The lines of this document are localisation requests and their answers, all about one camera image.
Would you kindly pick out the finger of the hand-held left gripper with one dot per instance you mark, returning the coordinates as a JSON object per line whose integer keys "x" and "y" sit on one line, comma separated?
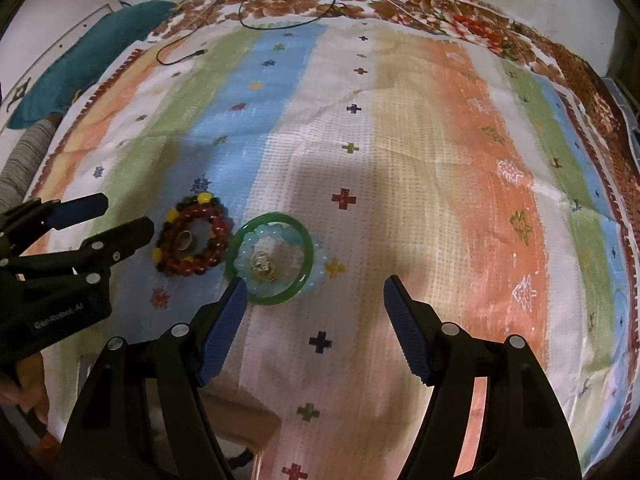
{"x": 80, "y": 208}
{"x": 117, "y": 245}

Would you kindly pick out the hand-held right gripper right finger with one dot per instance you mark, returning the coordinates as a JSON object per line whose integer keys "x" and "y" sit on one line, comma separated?
{"x": 407, "y": 330}

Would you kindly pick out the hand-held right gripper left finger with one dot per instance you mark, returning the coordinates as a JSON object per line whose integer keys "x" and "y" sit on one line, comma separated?
{"x": 220, "y": 332}

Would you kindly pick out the green jade bangle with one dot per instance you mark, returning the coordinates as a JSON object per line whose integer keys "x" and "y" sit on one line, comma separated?
{"x": 270, "y": 258}

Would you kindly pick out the person's left hand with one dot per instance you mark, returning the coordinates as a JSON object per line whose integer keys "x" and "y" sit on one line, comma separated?
{"x": 22, "y": 392}

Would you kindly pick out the grey rolled cloth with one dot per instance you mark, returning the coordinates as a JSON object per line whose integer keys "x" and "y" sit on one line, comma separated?
{"x": 22, "y": 157}

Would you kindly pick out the teal pillow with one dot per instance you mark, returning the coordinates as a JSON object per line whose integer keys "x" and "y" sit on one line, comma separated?
{"x": 85, "y": 60}

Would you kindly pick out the striped printed blanket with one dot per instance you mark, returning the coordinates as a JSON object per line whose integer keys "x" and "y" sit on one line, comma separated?
{"x": 350, "y": 185}

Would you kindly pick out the floral brown bedsheet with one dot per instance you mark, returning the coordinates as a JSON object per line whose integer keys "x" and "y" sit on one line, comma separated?
{"x": 500, "y": 25}

